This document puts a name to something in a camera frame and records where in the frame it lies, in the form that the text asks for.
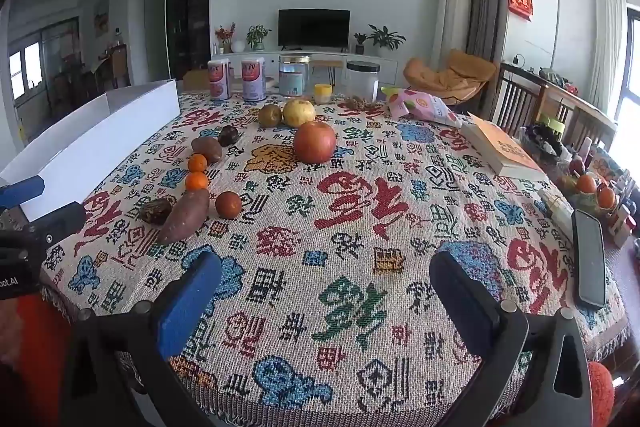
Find dark wrinkled fruit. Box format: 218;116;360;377
139;201;173;225

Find framed wall picture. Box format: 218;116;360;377
94;0;111;38

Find red flowers in vase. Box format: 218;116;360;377
215;23;236;54

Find black tall cabinet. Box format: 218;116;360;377
165;0;214;82

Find wooden bench with backrest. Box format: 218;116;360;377
492;62;618;152

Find blue can with gold lid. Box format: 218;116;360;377
278;54;312;98

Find covered standing air conditioner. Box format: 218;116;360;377
431;0;473;70

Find black phone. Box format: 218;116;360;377
571;209;608;309

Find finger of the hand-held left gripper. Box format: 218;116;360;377
20;202;87;253
0;175;46;210

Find basket of fruit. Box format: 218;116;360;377
560;172;621;218

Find pink snack bag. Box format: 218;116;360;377
382;87;463;128

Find white television cabinet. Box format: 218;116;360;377
211;51;401;88

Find red apple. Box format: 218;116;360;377
293;121;337;164

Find white curtain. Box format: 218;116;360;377
590;0;628;112

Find brown round fruit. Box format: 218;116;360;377
258;104;284;128

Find pink printed can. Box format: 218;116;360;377
208;59;232;101
241;58;266;102

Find yellow apple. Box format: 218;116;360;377
283;99;317;128

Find white cardboard box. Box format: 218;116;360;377
0;79;182;223

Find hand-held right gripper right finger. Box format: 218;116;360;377
429;249;593;427

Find brownish orange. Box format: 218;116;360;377
215;191;243;220

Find dining table with chairs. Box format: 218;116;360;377
52;44;132;108

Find long purple sweet potato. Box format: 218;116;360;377
157;189;211;245

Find brown cardboard box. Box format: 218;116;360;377
182;68;213;90

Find patterned woven tablecloth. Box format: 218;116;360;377
40;89;631;413

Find clear jar with black lid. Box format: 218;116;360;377
346;61;381;104

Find orange book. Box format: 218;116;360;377
460;112;548;182

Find orange fuzzy clothing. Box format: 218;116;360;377
586;361;616;427

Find pile of walnuts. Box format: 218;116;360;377
345;96;381;112

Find black television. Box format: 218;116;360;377
278;9;351;52

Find large green potted plant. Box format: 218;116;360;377
367;24;407;52

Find orange lounge chair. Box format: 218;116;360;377
403;49;498;108

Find brown kiwi potato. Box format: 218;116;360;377
191;137;223;164

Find wooden bench with hairpin legs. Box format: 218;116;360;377
312;60;346;85

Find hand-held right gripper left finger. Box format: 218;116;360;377
60;251;223;427

